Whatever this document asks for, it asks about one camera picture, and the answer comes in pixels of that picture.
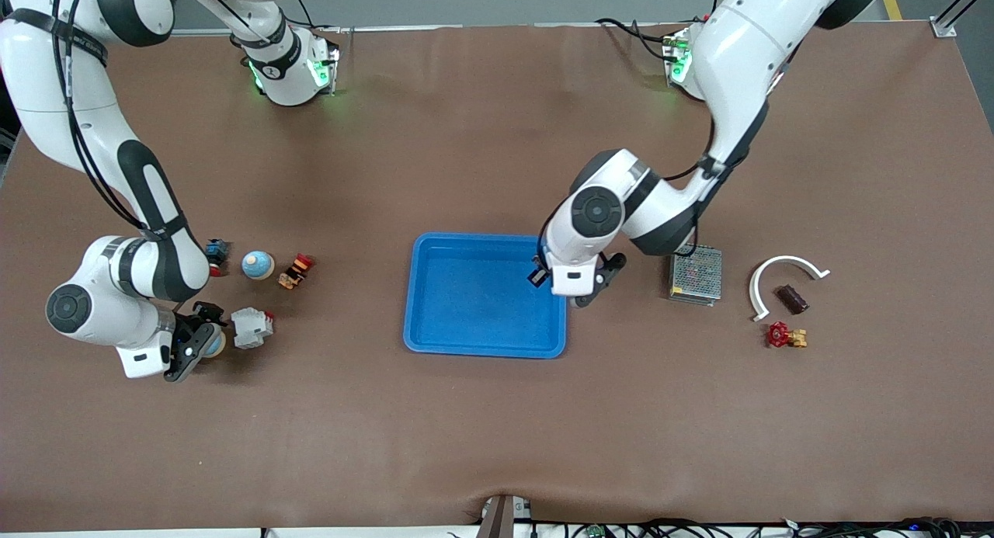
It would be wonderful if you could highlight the blue plastic tray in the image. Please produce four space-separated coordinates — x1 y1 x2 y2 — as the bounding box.
403 232 568 359

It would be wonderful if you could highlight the white circuit breaker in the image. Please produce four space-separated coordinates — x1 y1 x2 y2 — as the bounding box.
231 307 275 349

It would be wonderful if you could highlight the metal mesh power supply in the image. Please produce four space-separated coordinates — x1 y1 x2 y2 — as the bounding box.
670 243 723 307

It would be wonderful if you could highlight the white curved plastic clip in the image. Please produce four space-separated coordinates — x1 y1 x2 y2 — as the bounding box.
749 255 831 322

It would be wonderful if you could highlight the orange red push button switch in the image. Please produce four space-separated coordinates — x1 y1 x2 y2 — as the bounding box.
278 252 315 291

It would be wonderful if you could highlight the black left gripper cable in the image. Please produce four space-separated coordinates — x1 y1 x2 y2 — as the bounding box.
664 111 735 183

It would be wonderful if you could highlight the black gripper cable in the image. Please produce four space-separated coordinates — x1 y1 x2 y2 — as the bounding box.
664 111 735 183
47 0 168 236

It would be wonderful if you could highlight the brass valve red handle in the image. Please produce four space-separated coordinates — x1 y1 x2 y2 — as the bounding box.
766 321 808 349

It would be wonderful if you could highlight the black left arm base cable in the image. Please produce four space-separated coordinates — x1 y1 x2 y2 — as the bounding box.
595 16 684 64

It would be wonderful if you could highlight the black arm base cable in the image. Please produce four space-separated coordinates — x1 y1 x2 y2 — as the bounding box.
595 16 684 64
289 0 346 34

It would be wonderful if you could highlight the grey camera stand bracket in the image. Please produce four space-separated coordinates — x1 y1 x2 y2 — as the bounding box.
475 493 535 538

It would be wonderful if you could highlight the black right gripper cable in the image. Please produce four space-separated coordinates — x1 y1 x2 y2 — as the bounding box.
47 0 168 236

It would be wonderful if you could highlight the black right arm base cable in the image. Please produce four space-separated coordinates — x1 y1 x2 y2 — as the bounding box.
289 0 346 34

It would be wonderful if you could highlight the aluminium frame profile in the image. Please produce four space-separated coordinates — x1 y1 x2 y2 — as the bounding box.
930 0 994 40

